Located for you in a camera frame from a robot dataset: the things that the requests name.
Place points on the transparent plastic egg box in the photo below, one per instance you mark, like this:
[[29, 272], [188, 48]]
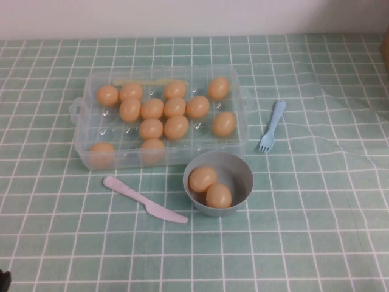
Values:
[[240, 121]]

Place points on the beige plastic egg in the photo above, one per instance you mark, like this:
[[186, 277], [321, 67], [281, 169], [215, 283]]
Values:
[[101, 155], [218, 196], [151, 128], [152, 108], [174, 107], [224, 123], [202, 178], [152, 151], [107, 95], [175, 89], [197, 107], [131, 90], [130, 110], [176, 127], [218, 88]]

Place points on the brown object at table edge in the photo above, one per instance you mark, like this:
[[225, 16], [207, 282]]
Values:
[[385, 51]]

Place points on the pink plastic knife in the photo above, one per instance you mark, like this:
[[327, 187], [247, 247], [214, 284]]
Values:
[[136, 197]]

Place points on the grey blue plastic bowl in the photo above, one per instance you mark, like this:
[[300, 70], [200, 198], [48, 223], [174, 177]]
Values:
[[240, 182]]

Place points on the clear plastic egg tray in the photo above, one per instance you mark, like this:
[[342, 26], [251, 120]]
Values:
[[304, 213]]

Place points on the light blue plastic fork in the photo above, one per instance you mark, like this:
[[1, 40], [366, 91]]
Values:
[[267, 141]]

